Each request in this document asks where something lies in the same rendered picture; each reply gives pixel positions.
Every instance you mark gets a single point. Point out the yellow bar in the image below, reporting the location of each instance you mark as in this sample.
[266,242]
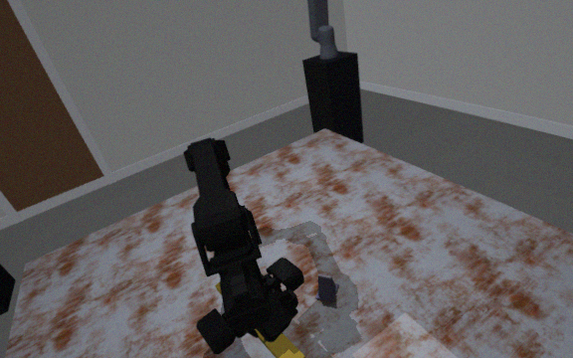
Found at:
[281,347]

